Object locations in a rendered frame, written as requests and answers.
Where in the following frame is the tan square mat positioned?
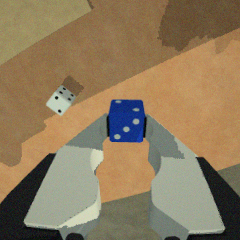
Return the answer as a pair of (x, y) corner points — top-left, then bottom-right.
(0, 0), (92, 66)

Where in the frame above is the white die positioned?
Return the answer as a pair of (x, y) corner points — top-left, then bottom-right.
(46, 85), (76, 116)

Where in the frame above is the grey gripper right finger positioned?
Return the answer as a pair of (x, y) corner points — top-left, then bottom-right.
(143, 114), (240, 240)

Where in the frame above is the blue die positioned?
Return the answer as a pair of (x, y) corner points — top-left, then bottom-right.
(108, 99), (145, 143)

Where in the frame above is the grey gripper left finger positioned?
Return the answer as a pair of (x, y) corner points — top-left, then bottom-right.
(0, 113), (110, 240)

